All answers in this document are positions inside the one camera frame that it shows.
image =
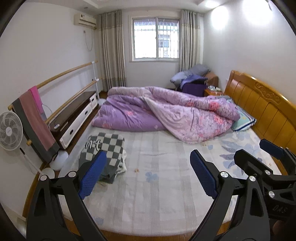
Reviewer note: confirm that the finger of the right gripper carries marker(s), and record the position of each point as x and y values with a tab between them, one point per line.
255	169
285	156

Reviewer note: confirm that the white floral bed sheet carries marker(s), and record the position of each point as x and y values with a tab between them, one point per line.
159	194

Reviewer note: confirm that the light blue striped pillow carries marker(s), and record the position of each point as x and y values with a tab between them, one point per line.
246	120

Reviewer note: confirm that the upper wooden rail bar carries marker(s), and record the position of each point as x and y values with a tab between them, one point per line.
44	83

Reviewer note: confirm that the window with white frame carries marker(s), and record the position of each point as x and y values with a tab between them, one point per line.
155	39

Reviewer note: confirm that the grey white checkered sweater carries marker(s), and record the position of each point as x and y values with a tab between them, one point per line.
110	147

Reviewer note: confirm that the right grey curtain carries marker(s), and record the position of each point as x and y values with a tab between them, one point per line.
191	39

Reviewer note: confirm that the wooden rail bar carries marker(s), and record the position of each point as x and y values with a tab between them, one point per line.
44	83
67	120

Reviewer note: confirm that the dark purple folded blanket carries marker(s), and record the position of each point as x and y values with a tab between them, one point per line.
194	85

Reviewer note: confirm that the white folded garment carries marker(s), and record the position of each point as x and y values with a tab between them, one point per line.
122	166

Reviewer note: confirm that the left grey curtain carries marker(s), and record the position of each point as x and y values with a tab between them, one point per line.
113	53

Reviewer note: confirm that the white rail support post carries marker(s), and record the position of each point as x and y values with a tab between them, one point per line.
94	78

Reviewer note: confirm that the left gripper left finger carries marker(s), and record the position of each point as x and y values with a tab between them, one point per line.
45	220

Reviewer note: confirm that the white dark-top TV cabinet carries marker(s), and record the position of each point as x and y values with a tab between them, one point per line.
68	122

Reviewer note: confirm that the bright pink cloth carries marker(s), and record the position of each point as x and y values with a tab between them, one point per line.
38	102

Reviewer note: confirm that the grey blue pillows pile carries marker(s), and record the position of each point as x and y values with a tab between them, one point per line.
198	69

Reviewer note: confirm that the white standing fan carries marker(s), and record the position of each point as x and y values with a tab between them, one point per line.
11	139

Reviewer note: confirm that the grey curtain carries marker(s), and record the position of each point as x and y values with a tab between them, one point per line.
113	53
191	39

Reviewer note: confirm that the white air conditioner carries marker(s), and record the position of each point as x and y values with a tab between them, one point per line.
85	21

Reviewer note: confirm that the wooden nightstand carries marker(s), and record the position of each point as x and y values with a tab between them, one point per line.
212	85

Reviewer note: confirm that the pink grey striped towel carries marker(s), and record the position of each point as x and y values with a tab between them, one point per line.
35	127

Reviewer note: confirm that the wooden bed headboard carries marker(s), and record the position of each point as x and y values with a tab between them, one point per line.
275	114

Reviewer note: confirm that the purple pink floral quilt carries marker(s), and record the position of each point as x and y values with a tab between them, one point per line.
189	118

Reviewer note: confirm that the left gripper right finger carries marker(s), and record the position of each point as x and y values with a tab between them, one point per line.
238	210

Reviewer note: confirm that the lower wooden rail bar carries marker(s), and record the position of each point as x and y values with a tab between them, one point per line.
67	120

